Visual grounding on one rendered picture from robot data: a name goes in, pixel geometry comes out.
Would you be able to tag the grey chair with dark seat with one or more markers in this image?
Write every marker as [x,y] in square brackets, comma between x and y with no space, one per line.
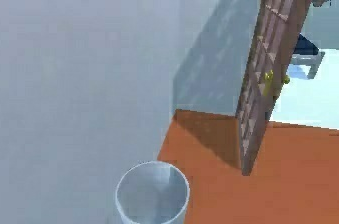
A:
[307,55]

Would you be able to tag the brown wooden room door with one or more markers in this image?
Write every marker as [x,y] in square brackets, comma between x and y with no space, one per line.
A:
[270,50]

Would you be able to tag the pale grey round bin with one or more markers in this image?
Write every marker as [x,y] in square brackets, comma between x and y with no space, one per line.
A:
[150,193]

